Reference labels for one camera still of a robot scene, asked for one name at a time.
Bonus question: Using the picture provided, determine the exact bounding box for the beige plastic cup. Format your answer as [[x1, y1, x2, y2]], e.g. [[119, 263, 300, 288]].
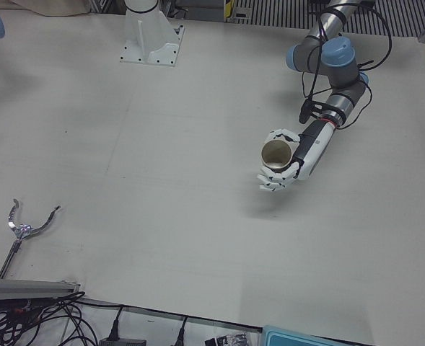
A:
[[260, 139, 293, 172]]

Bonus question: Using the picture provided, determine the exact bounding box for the black cable tangle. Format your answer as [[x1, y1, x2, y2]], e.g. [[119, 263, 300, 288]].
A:
[[0, 291, 123, 346]]

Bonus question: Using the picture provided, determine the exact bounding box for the light blue plastic box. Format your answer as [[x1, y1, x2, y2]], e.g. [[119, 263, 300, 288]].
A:
[[261, 325, 346, 346]]

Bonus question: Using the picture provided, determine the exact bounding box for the aluminium extrusion post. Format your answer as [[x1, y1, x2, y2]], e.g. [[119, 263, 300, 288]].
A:
[[0, 277, 82, 301]]

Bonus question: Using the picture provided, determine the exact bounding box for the small black box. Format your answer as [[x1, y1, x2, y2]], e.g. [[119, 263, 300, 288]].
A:
[[98, 337, 148, 346]]

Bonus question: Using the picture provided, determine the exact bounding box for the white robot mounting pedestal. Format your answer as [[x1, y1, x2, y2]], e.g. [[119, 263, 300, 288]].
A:
[[119, 0, 185, 68]]

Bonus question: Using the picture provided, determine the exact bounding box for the black white printed card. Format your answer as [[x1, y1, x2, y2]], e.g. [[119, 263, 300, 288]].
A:
[[203, 332, 251, 346]]

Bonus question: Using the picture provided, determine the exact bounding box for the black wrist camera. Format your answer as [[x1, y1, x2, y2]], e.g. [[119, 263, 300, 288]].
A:
[[298, 99, 323, 123]]

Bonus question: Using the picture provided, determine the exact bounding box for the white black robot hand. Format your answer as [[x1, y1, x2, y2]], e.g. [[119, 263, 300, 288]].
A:
[[256, 118, 336, 193]]

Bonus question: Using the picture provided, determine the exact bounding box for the metal reacher grabber tool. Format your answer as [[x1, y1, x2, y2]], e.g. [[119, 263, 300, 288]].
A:
[[0, 198, 61, 280]]

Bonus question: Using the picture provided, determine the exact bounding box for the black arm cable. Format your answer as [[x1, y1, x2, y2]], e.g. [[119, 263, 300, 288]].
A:
[[298, 0, 393, 130]]

